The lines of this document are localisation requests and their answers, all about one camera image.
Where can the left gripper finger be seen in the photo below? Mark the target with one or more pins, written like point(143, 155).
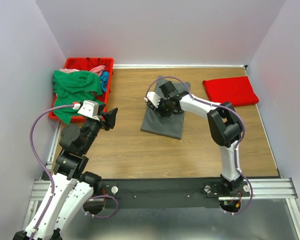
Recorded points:
point(101, 107)
point(111, 116)

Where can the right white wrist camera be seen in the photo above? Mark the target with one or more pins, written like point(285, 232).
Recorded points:
point(152, 99)

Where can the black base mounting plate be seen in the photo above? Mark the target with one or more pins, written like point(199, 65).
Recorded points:
point(163, 193)

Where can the blue t shirt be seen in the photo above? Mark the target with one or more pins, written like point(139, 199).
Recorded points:
point(104, 79)

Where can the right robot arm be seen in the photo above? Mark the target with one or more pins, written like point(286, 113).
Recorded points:
point(225, 125)

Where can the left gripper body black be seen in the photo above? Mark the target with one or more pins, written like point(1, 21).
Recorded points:
point(104, 124)

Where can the folded red t shirt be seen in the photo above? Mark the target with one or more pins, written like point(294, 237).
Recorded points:
point(236, 90)

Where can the aluminium frame rail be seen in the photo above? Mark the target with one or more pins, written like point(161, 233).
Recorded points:
point(259, 189)

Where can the pink t shirt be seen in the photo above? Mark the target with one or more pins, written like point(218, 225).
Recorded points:
point(98, 70)

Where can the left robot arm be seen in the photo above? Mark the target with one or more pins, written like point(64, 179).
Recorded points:
point(70, 187)

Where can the green t shirt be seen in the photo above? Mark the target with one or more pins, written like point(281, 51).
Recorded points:
point(77, 86)

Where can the grey t shirt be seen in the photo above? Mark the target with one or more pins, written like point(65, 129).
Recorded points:
point(160, 125)

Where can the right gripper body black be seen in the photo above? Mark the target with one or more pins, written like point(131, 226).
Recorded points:
point(164, 109)

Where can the red plastic bin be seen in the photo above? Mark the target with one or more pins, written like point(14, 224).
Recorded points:
point(86, 64)

